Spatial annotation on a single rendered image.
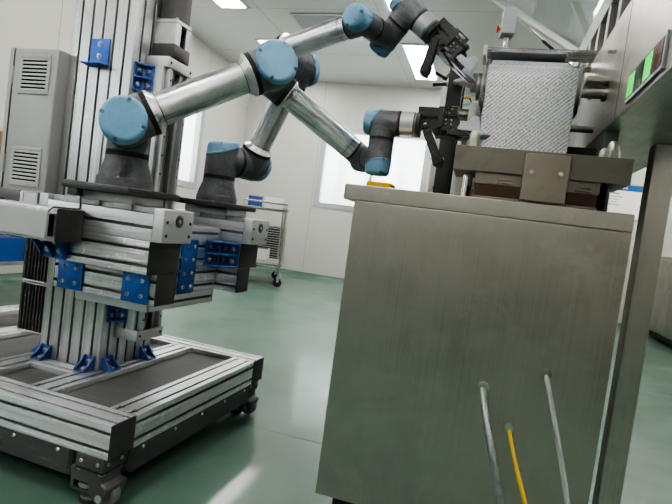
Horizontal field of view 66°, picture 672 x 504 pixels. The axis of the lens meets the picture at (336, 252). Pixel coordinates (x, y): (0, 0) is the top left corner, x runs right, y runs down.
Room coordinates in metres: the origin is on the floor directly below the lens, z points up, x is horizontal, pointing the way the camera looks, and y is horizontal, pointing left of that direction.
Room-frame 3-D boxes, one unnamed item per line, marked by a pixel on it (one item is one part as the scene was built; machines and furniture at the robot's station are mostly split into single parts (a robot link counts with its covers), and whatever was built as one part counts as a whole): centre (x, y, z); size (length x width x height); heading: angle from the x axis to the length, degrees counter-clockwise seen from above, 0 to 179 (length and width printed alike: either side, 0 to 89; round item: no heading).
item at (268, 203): (6.22, 0.92, 0.51); 0.91 x 0.58 x 1.02; 9
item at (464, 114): (1.58, -0.34, 1.05); 0.06 x 0.05 x 0.31; 75
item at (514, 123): (1.44, -0.47, 1.11); 0.23 x 0.01 x 0.18; 75
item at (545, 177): (1.22, -0.46, 0.97); 0.10 x 0.03 x 0.11; 75
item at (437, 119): (1.50, -0.24, 1.12); 0.12 x 0.08 x 0.09; 75
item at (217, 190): (1.94, 0.47, 0.87); 0.15 x 0.15 x 0.10
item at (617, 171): (1.31, -0.48, 1.00); 0.40 x 0.16 x 0.06; 75
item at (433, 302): (2.42, -0.67, 0.43); 2.52 x 0.64 x 0.86; 165
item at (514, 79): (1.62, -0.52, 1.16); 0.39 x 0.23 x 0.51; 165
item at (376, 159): (1.56, -0.08, 1.01); 0.11 x 0.08 x 0.11; 17
